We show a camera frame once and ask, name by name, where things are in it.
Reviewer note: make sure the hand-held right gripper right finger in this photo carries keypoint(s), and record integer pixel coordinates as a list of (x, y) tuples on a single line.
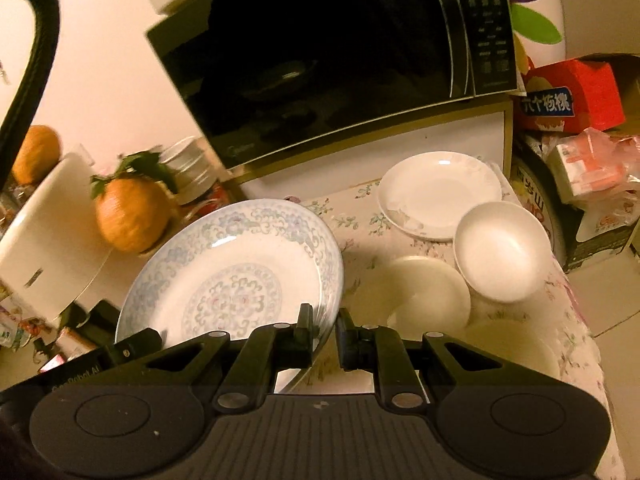
[(345, 335)]

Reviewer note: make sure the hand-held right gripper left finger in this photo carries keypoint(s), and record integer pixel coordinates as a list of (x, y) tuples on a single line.
[(305, 327)]

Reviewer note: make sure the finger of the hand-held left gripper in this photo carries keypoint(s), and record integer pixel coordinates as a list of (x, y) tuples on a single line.
[(100, 322), (135, 347)]

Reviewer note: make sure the white bowl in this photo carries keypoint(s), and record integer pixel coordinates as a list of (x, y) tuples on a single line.
[(502, 252), (427, 290), (515, 352)]

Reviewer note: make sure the blue patterned white plate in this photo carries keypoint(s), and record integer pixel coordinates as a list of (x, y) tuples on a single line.
[(230, 270)]

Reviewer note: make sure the stack of small white bowls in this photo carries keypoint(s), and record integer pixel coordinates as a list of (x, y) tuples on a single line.
[(192, 170)]

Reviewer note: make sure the colourful snack packet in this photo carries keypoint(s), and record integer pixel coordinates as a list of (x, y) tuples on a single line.
[(12, 327)]

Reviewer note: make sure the white kitchen appliance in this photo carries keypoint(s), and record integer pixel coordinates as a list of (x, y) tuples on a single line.
[(47, 240)]

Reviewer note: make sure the floral tablecloth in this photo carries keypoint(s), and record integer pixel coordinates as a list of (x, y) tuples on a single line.
[(365, 230)]

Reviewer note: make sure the yellow pomelo with leaves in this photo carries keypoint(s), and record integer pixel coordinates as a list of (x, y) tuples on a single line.
[(132, 215)]

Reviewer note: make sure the red paper cup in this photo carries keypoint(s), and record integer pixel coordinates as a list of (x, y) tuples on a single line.
[(210, 200)]

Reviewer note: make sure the orange round fruit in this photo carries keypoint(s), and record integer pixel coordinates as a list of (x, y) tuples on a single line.
[(37, 152)]

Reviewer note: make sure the white stand with gold edge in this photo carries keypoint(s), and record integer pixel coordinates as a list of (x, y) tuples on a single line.
[(380, 145)]

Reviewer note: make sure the dark printed carton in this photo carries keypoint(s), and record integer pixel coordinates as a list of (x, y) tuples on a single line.
[(565, 225)]

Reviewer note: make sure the black microwave oven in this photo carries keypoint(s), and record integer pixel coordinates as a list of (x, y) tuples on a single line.
[(325, 55)]

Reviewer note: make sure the plastic bag of orange packets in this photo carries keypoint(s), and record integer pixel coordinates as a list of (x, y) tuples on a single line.
[(595, 170)]

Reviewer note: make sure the red carton box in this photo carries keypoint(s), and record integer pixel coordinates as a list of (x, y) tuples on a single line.
[(575, 95)]

